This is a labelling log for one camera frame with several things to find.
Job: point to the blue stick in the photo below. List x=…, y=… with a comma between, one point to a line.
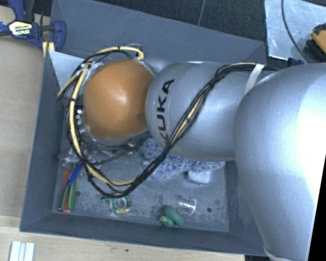
x=74, y=175

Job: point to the red-brown flat block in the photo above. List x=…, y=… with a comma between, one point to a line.
x=65, y=190

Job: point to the pale wood board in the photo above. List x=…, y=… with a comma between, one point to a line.
x=3, y=130

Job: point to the dark green flat block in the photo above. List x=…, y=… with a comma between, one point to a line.
x=72, y=198

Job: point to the blue and white speckled cloth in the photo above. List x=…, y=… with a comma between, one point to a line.
x=172, y=166

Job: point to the grey metal bin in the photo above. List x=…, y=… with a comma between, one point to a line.
x=155, y=31

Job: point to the small white cap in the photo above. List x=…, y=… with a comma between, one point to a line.
x=199, y=176

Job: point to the green toy animal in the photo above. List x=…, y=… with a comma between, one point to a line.
x=172, y=217

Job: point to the clear glass cup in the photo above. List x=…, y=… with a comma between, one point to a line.
x=187, y=205

